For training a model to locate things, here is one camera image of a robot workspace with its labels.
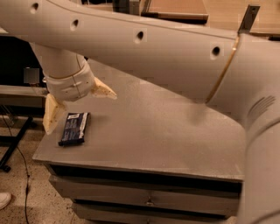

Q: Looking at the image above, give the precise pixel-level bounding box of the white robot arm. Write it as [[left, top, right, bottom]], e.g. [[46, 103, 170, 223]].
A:
[[0, 0, 280, 224]]

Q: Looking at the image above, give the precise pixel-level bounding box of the blue rxbar blueberry wrapper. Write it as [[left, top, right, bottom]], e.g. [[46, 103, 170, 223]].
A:
[[59, 112, 89, 146]]

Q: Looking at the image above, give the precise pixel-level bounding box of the wooden board with black edge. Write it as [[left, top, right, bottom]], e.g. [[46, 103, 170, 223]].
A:
[[141, 0, 209, 25]]

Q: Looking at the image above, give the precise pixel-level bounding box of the grey drawer cabinet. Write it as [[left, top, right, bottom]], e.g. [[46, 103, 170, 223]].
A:
[[33, 61, 245, 224]]

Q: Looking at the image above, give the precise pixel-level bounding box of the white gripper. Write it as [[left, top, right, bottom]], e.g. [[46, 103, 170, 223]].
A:
[[43, 62, 117, 135]]

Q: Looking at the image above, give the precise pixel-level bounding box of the grey metal bracket right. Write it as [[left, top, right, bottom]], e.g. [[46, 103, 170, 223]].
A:
[[238, 4, 261, 34]]

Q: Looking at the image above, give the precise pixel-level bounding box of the grey side shelf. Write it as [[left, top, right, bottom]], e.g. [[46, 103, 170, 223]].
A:
[[0, 85, 47, 108]]

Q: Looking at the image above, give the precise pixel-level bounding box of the black floor cable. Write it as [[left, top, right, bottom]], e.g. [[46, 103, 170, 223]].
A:
[[0, 115, 32, 224]]

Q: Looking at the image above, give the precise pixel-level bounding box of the black stand leg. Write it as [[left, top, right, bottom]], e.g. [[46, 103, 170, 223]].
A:
[[0, 117, 32, 172]]

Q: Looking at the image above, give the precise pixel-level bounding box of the white shoe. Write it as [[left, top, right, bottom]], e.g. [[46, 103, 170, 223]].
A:
[[0, 192, 11, 210]]

